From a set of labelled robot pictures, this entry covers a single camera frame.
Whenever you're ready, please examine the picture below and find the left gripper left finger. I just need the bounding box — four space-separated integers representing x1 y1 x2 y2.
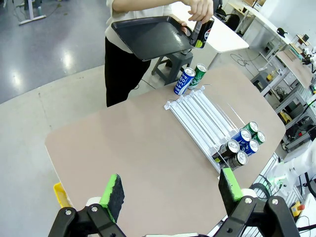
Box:
48 173 126 237

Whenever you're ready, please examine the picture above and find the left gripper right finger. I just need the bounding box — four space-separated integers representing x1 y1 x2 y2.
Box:
207 167 301 237

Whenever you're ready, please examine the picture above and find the black Pepsi can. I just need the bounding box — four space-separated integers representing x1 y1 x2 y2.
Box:
226 150 249 170
218 139 240 158
189 17 215 49

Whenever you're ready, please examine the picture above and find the blue Pocari Sweat can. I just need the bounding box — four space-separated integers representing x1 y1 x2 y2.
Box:
231 128 252 146
173 67 196 96
240 139 260 157

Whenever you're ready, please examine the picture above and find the black plastic serving tray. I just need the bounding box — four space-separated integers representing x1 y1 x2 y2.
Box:
111 15 196 62

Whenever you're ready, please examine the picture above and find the person's right forearm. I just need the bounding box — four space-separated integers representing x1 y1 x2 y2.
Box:
112 0 192 13

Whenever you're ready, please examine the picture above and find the person in grey shirt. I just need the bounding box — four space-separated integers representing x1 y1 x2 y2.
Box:
104 0 173 108

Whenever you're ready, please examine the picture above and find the person's left hand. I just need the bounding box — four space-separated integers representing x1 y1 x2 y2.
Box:
178 20 189 34

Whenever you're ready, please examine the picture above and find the person's right hand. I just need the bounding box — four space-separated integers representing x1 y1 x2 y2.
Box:
181 0 214 24

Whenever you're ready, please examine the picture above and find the yellow plastic bin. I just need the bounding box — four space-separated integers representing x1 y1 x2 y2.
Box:
53 182 73 208

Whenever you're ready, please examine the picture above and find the green Chilsung cider can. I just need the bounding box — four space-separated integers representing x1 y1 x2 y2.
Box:
187 63 207 90
242 120 259 135
251 130 267 145

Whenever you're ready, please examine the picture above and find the yellow emergency stop box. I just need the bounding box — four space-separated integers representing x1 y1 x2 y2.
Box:
291 201 306 218

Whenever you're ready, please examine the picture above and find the white can dispenser rack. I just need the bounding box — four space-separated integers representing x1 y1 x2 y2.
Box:
163 83 250 173

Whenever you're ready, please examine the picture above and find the dark grey plastic stool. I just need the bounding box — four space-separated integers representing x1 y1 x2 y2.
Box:
151 50 194 86

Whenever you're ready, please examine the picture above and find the workbench with brown top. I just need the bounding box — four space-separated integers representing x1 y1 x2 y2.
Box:
275 49 316 90

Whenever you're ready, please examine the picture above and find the large white table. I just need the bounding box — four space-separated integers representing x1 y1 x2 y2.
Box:
170 1 249 70

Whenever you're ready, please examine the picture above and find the black office chair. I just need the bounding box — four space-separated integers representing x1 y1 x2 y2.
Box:
216 8 240 32

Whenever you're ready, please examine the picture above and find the long white desk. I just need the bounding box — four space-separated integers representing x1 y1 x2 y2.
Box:
227 0 294 50

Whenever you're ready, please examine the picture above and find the black cable coil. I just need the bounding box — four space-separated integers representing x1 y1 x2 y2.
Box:
249 182 273 199

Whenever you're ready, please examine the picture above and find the white desk leg frame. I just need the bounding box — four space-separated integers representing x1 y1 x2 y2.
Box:
18 0 47 26

